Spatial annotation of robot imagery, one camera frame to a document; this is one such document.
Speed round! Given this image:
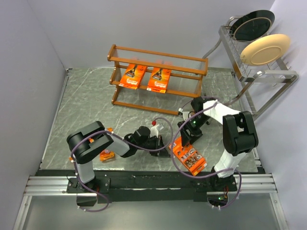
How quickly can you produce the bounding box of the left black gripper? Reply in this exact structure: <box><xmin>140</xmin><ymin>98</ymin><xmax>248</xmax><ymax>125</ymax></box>
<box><xmin>137</xmin><ymin>135</ymin><xmax>171</xmax><ymax>158</ymax></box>

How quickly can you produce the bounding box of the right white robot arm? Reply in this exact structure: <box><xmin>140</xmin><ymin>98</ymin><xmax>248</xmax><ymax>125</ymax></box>
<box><xmin>177</xmin><ymin>97</ymin><xmax>259</xmax><ymax>191</ymax></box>

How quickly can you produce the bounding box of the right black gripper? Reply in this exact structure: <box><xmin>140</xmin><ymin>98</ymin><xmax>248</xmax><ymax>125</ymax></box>
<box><xmin>177</xmin><ymin>115</ymin><xmax>211</xmax><ymax>147</ymax></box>

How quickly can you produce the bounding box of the orange razor box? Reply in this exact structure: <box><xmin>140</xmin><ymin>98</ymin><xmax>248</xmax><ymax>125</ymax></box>
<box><xmin>146</xmin><ymin>67</ymin><xmax>171</xmax><ymax>93</ymax></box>
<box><xmin>168</xmin><ymin>137</ymin><xmax>207</xmax><ymax>176</ymax></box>
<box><xmin>119</xmin><ymin>64</ymin><xmax>147</xmax><ymax>90</ymax></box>

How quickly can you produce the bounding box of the metal dish rack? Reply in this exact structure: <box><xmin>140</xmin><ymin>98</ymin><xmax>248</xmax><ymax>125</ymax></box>
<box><xmin>203</xmin><ymin>15</ymin><xmax>299</xmax><ymax>120</ymax></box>

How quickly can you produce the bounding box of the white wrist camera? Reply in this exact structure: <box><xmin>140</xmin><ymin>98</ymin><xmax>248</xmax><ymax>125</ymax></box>
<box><xmin>150</xmin><ymin>121</ymin><xmax>164</xmax><ymax>137</ymax></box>
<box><xmin>178</xmin><ymin>108</ymin><xmax>190</xmax><ymax>121</ymax></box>

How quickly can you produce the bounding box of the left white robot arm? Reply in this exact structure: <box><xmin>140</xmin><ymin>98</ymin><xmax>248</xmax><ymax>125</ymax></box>
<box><xmin>67</xmin><ymin>121</ymin><xmax>170</xmax><ymax>193</ymax></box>

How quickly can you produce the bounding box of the orange blister pack middle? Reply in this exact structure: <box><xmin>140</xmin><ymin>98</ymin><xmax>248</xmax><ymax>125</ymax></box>
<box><xmin>99</xmin><ymin>149</ymin><xmax>115</xmax><ymax>162</ymax></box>

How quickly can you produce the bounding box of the aluminium frame rail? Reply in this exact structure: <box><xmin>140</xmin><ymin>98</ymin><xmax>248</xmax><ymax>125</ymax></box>
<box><xmin>18</xmin><ymin>68</ymin><xmax>288</xmax><ymax>230</ymax></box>

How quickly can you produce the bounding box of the black plate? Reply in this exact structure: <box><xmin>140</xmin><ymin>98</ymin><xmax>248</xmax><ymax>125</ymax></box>
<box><xmin>229</xmin><ymin>10</ymin><xmax>275</xmax><ymax>41</ymax></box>

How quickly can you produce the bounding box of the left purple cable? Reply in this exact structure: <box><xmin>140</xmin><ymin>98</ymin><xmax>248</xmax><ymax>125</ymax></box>
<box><xmin>71</xmin><ymin>116</ymin><xmax>174</xmax><ymax>213</ymax></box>

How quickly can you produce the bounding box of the orange wooden shelf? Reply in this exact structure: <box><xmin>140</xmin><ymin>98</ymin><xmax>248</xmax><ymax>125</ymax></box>
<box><xmin>107</xmin><ymin>44</ymin><xmax>208</xmax><ymax>115</ymax></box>

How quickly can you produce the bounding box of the black base beam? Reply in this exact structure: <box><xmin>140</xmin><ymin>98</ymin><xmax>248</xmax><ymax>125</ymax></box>
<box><xmin>64</xmin><ymin>168</ymin><xmax>238</xmax><ymax>204</ymax></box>

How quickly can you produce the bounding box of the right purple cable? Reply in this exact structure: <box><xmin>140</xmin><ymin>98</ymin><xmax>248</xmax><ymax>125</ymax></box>
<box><xmin>170</xmin><ymin>96</ymin><xmax>241</xmax><ymax>209</ymax></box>

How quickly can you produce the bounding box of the purple cable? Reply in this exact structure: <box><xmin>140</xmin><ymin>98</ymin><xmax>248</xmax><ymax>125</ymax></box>
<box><xmin>71</xmin><ymin>116</ymin><xmax>174</xmax><ymax>213</ymax></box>
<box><xmin>170</xmin><ymin>96</ymin><xmax>241</xmax><ymax>209</ymax></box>

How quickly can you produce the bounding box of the beige plate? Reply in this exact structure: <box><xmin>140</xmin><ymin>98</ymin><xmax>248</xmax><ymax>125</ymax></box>
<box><xmin>240</xmin><ymin>34</ymin><xmax>291</xmax><ymax>66</ymax></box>

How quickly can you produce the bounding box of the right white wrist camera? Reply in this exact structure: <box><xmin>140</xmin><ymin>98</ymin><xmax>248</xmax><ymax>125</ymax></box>
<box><xmin>178</xmin><ymin>108</ymin><xmax>190</xmax><ymax>121</ymax></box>

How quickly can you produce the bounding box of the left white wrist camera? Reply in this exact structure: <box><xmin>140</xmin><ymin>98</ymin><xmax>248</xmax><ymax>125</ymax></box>
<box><xmin>150</xmin><ymin>121</ymin><xmax>164</xmax><ymax>137</ymax></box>

